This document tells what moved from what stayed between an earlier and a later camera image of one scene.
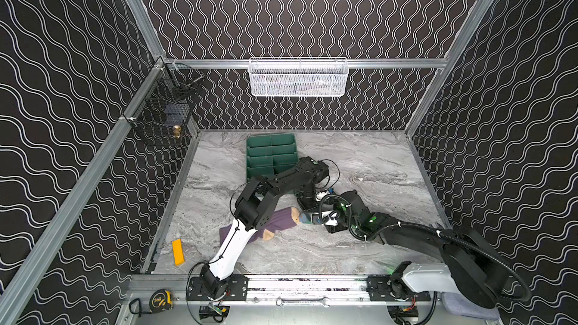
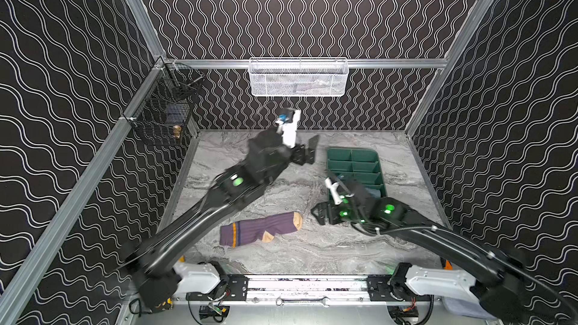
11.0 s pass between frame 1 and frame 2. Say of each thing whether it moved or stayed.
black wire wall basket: stayed
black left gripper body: moved
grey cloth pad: stayed
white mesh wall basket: stayed
